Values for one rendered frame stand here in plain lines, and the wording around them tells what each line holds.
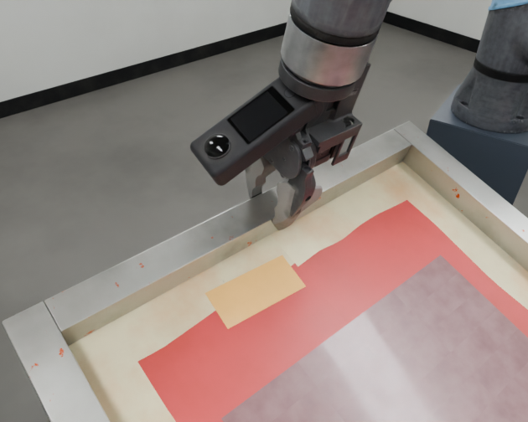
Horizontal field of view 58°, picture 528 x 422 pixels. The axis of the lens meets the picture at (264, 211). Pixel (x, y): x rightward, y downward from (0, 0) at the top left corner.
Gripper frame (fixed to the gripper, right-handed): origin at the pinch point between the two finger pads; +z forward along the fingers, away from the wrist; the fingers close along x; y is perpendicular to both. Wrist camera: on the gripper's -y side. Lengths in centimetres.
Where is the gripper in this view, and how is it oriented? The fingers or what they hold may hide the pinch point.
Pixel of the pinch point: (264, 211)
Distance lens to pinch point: 57.0
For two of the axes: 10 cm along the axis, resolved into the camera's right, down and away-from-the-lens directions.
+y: 7.8, -4.0, 4.9
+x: -6.1, -6.8, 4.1
